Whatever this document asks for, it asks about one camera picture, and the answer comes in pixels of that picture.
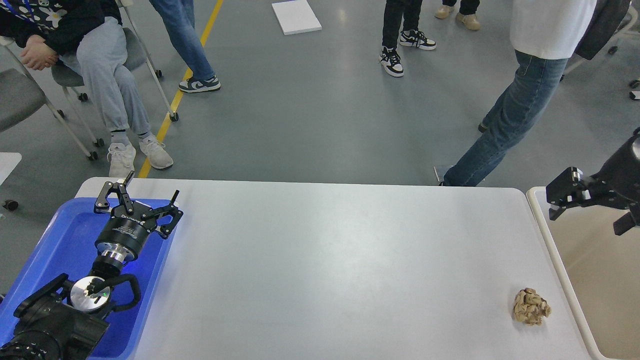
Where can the person in blue jeans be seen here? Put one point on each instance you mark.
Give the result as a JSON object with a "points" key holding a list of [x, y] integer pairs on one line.
{"points": [[178, 17]]}

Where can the person black pants white sneakers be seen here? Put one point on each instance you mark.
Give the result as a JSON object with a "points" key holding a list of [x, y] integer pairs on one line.
{"points": [[401, 26]]}

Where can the white flat box on floor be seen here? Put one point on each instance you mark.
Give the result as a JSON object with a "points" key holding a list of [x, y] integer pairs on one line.
{"points": [[296, 17]]}

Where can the person in tan shoes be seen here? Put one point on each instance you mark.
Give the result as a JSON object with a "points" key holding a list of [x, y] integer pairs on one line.
{"points": [[467, 12]]}

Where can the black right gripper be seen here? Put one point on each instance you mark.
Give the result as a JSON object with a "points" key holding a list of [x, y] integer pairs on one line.
{"points": [[616, 185]]}

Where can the grey chair at left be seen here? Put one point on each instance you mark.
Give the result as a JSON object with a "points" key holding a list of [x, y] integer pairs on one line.
{"points": [[21, 96]]}

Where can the seated person grey pants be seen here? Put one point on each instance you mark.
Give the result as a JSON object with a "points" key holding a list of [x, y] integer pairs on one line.
{"points": [[87, 36]]}

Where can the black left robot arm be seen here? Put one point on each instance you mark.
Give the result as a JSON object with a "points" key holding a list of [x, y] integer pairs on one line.
{"points": [[86, 290]]}

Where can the black castor under side table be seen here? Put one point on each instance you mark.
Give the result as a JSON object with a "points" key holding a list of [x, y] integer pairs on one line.
{"points": [[10, 205]]}

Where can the beige plastic bin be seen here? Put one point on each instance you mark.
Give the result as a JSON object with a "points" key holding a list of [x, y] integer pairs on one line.
{"points": [[599, 273]]}

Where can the chair base at right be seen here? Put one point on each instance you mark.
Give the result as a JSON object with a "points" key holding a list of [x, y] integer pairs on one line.
{"points": [[607, 60]]}

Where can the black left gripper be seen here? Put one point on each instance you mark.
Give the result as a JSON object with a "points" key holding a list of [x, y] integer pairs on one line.
{"points": [[131, 223]]}

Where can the blue plastic tray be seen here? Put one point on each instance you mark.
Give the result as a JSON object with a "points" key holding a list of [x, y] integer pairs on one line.
{"points": [[68, 246]]}

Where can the brown paper ball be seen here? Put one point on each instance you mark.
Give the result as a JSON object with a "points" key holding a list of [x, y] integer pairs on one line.
{"points": [[530, 308]]}

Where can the white side table corner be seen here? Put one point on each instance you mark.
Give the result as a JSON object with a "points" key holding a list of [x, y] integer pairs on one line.
{"points": [[8, 162]]}

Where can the person white shirt jeans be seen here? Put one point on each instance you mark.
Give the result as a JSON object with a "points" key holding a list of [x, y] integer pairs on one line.
{"points": [[544, 35]]}

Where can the grey chair with castors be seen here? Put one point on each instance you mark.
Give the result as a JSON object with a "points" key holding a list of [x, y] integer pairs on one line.
{"points": [[137, 55]]}

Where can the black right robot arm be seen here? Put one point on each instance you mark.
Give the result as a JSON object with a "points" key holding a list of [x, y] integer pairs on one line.
{"points": [[616, 185]]}

